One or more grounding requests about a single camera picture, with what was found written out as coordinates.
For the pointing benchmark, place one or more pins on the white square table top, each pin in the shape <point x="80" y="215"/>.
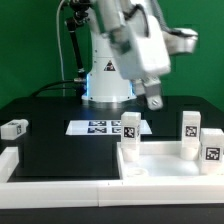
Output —
<point x="157" y="159"/>

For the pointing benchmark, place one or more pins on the white sheet with tags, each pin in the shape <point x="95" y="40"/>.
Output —
<point x="94" y="127"/>

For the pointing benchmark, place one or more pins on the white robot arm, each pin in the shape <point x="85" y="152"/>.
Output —
<point x="104" y="86"/>

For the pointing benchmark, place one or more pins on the white U-shaped fence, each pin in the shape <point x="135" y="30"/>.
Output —
<point x="152" y="191"/>

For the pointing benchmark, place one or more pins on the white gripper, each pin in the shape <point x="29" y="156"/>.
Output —
<point x="140" y="52"/>

